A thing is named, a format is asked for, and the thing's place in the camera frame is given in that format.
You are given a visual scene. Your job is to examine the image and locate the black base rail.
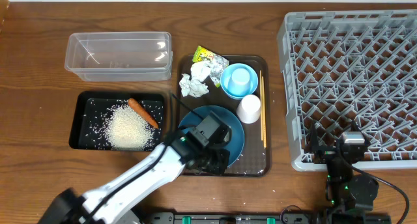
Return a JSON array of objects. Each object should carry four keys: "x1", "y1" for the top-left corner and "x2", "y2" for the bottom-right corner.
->
[{"x1": 136, "y1": 212, "x2": 392, "y2": 224}]

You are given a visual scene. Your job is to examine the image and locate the green snack wrapper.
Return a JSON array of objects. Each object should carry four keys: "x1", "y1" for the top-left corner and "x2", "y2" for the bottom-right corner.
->
[{"x1": 192, "y1": 46, "x2": 229, "y2": 87}]

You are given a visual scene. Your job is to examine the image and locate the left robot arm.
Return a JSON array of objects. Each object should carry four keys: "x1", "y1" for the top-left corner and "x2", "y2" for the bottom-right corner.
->
[{"x1": 39, "y1": 112, "x2": 233, "y2": 224}]

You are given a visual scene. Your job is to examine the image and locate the white cup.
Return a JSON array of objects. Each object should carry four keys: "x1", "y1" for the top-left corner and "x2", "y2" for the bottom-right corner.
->
[{"x1": 236, "y1": 94, "x2": 261, "y2": 124}]

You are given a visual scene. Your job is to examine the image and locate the grey dishwasher rack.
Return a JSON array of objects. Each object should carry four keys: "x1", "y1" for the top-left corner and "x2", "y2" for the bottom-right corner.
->
[{"x1": 277, "y1": 9, "x2": 416, "y2": 172}]

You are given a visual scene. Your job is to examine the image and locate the wooden chopstick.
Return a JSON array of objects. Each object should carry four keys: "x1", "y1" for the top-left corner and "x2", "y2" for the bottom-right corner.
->
[
  {"x1": 259, "y1": 70, "x2": 264, "y2": 142},
  {"x1": 261, "y1": 76, "x2": 266, "y2": 149}
]

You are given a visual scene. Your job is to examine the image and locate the white tissue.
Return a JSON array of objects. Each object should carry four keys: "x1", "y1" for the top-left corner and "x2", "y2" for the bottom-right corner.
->
[
  {"x1": 190, "y1": 61, "x2": 212, "y2": 83},
  {"x1": 179, "y1": 74, "x2": 209, "y2": 98}
]

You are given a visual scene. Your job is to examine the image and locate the orange carrot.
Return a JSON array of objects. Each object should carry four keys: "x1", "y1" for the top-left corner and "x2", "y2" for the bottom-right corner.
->
[{"x1": 128, "y1": 98, "x2": 159, "y2": 129}]

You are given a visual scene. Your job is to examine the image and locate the pile of white rice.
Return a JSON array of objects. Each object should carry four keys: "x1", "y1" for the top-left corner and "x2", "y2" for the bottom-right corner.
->
[{"x1": 102, "y1": 104, "x2": 154, "y2": 150}]

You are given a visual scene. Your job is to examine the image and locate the black tray bin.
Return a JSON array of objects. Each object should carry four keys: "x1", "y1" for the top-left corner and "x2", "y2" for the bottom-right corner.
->
[{"x1": 68, "y1": 91, "x2": 166, "y2": 151}]

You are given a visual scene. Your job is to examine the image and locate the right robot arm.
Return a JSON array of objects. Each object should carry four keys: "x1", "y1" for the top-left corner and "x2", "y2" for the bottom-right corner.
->
[{"x1": 308, "y1": 122, "x2": 384, "y2": 224}]

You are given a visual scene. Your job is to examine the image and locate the dark blue plate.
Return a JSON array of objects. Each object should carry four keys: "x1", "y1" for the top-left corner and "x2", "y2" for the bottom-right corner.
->
[{"x1": 179, "y1": 105, "x2": 244, "y2": 167}]

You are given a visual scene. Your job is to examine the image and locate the light blue cup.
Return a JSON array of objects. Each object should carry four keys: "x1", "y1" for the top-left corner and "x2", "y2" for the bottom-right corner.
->
[{"x1": 227, "y1": 68, "x2": 250, "y2": 97}]

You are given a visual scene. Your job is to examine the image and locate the brown serving tray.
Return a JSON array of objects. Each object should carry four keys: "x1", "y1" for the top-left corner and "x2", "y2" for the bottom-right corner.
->
[{"x1": 174, "y1": 55, "x2": 270, "y2": 177}]

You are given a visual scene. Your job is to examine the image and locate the clear plastic bin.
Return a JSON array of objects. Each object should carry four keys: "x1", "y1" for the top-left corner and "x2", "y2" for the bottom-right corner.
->
[{"x1": 65, "y1": 32, "x2": 173, "y2": 82}]

